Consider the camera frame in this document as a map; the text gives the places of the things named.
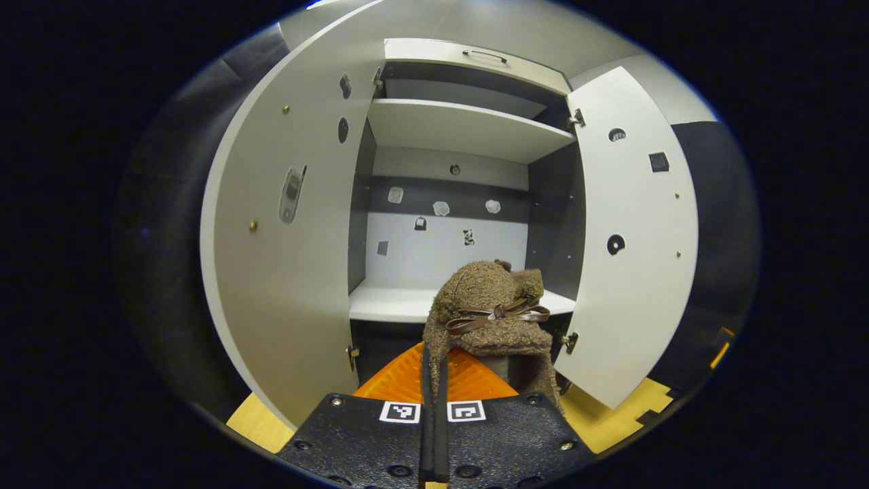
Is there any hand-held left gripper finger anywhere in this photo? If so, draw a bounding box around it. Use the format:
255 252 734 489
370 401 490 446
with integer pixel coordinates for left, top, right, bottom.
277 342 436 486
435 346 597 487

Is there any brown fuzzy shoe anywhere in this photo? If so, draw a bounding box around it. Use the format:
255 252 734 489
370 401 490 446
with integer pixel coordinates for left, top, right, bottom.
422 260 564 416
494 259 546 304

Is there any white shoe cabinet door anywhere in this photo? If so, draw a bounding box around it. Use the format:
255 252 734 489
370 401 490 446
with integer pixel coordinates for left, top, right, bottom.
200 0 389 430
553 66 700 410

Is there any white shoe cabinet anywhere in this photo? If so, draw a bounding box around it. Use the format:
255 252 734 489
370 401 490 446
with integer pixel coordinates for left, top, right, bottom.
348 37 588 388

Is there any white cabinet shelf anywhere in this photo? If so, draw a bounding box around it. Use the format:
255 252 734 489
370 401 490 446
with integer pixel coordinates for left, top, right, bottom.
367 98 578 165
348 284 578 324

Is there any white cabinet drawer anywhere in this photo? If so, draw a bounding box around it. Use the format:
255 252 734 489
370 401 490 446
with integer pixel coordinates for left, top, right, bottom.
384 38 571 96

